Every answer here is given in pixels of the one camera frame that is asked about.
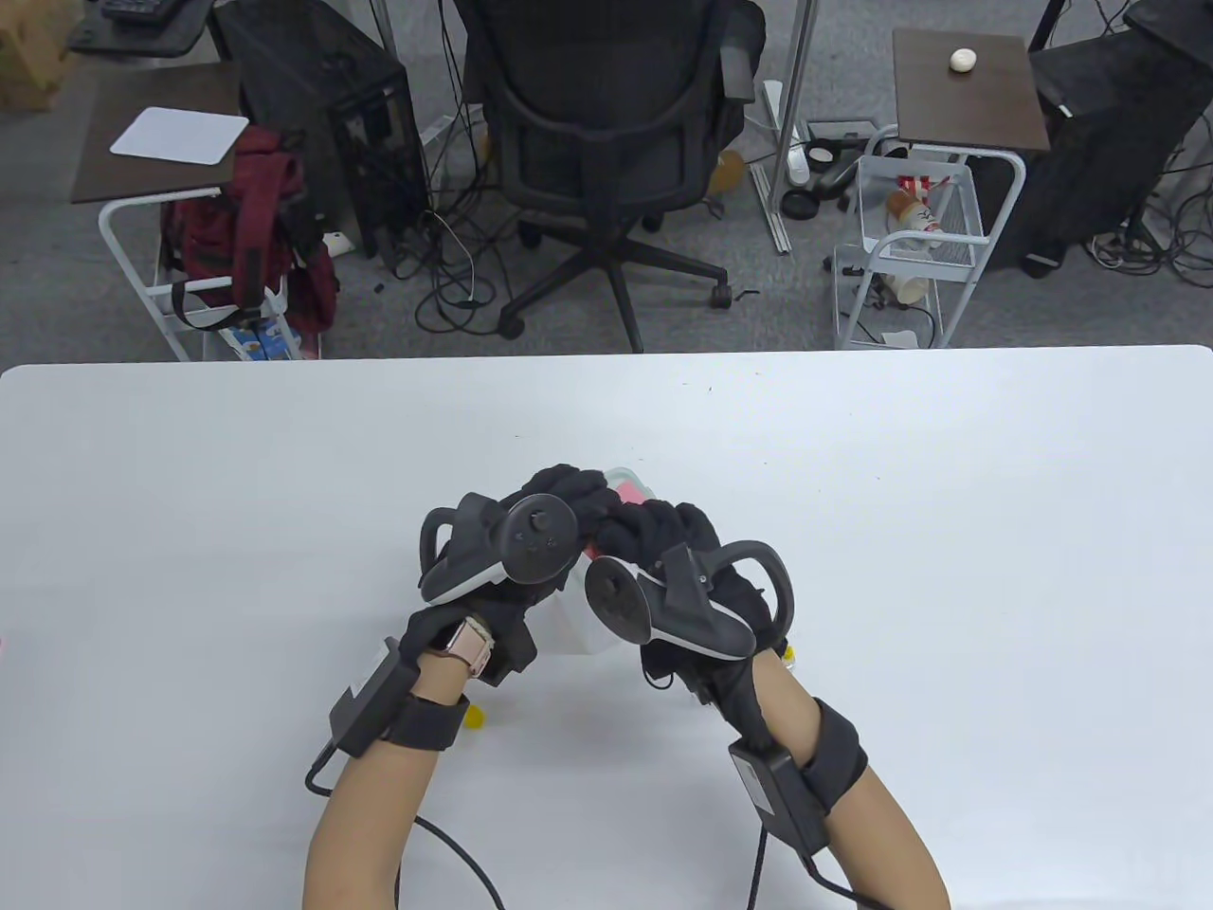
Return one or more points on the person's right hand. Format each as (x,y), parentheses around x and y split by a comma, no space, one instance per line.
(654,531)

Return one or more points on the person's left hand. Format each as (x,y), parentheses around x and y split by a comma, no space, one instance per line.
(516,621)

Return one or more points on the pink card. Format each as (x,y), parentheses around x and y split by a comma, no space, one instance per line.
(625,491)

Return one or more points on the clear plastic container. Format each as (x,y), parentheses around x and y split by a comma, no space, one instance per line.
(578,616)

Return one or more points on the person's right forearm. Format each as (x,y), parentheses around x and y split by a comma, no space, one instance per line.
(872,844)

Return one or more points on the person's left forearm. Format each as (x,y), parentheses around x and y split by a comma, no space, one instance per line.
(365,825)

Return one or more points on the pink wristwatch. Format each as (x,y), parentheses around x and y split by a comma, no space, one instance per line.
(468,646)

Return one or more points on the black and white controller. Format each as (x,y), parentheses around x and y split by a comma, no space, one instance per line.
(692,614)
(535,540)

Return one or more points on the black elastic armband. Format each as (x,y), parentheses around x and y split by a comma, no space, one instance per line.
(428,725)
(836,758)

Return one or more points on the black wrist battery box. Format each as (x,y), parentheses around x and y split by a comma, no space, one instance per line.
(777,801)
(371,700)

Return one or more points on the black round lid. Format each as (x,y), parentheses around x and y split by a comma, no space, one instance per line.
(799,205)

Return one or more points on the blue snack box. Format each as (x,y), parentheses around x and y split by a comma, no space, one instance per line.
(261,341)

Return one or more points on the orange and white paper cup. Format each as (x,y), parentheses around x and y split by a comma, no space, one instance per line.
(914,213)

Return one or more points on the white power adapter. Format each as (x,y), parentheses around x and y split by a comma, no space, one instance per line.
(337,243)

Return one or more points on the black office chair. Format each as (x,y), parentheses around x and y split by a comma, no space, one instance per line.
(597,104)

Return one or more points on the red and white packet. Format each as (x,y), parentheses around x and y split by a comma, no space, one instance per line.
(919,182)

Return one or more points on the dark red backpack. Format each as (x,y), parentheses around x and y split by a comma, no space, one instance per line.
(246,218)

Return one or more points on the brown top side table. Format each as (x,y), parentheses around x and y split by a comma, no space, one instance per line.
(114,171)
(967,104)

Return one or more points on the black computer tower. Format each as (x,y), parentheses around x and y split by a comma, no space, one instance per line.
(313,85)

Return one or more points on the small white round object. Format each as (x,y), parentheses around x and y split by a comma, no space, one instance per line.
(963,61)

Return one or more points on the white rectangular pad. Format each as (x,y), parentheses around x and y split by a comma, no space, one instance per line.
(180,135)

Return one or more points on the large black case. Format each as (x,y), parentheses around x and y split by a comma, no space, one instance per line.
(1099,123)

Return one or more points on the black keyboard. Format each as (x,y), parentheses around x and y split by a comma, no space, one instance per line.
(137,8)

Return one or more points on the brown cardboard box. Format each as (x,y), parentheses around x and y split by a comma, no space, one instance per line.
(28,66)

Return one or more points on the silver aluminium post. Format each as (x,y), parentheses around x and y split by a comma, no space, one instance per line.
(796,57)
(384,24)

